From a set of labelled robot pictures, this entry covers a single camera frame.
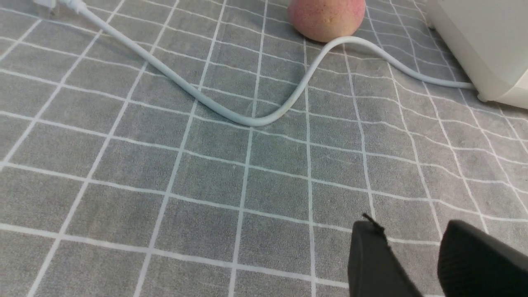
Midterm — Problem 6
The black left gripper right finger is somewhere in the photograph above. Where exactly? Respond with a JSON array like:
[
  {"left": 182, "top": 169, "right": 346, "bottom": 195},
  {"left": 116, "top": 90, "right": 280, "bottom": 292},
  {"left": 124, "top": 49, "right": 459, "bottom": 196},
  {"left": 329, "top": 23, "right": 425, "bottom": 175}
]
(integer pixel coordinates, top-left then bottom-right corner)
[{"left": 437, "top": 220, "right": 528, "bottom": 297}]

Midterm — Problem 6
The white toaster power cable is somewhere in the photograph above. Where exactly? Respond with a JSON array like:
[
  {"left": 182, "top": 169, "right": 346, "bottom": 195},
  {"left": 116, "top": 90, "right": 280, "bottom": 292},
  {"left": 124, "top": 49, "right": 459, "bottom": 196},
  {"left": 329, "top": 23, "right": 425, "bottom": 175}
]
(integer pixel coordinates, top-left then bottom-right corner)
[{"left": 33, "top": 0, "right": 477, "bottom": 127}]

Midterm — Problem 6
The pink peach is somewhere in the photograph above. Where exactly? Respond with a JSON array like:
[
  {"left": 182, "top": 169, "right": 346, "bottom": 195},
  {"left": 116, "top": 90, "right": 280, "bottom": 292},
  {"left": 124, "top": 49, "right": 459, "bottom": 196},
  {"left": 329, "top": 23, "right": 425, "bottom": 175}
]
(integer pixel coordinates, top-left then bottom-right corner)
[{"left": 287, "top": 0, "right": 366, "bottom": 43}]

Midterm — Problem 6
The white toaster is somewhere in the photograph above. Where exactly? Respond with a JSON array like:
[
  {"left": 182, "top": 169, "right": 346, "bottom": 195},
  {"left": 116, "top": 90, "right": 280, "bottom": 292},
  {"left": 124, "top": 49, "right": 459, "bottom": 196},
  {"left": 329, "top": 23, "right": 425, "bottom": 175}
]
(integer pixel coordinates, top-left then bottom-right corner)
[{"left": 426, "top": 0, "right": 528, "bottom": 109}]

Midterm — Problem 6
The grey checked tablecloth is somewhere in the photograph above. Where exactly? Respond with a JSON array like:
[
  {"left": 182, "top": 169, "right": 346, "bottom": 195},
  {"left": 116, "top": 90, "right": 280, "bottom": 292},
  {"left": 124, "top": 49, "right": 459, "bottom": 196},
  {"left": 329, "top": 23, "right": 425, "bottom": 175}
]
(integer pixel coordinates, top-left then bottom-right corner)
[{"left": 0, "top": 0, "right": 527, "bottom": 297}]

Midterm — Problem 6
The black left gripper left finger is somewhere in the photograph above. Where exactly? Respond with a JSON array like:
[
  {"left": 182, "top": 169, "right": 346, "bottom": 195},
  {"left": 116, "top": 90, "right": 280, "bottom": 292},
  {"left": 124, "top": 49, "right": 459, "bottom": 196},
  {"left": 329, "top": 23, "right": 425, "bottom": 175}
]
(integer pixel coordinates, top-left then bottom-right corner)
[{"left": 348, "top": 214, "right": 422, "bottom": 297}]

